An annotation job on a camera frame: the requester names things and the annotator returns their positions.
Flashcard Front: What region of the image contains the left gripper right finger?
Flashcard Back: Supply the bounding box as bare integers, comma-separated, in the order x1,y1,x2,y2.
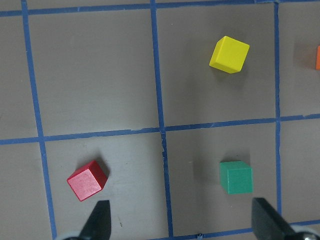
251,197,296,240

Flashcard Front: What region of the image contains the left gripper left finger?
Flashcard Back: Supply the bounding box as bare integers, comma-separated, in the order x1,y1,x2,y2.
79,200,111,240

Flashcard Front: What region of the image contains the red wooden block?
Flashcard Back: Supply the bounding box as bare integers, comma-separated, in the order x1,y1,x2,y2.
66,160,108,202

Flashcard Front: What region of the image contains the green wooden block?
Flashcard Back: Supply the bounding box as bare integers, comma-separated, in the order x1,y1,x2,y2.
219,160,254,195

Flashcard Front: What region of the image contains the yellow wooden block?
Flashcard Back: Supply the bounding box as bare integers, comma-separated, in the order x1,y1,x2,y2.
209,36,250,74

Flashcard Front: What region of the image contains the orange wooden block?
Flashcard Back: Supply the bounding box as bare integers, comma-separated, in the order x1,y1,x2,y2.
315,46,320,71

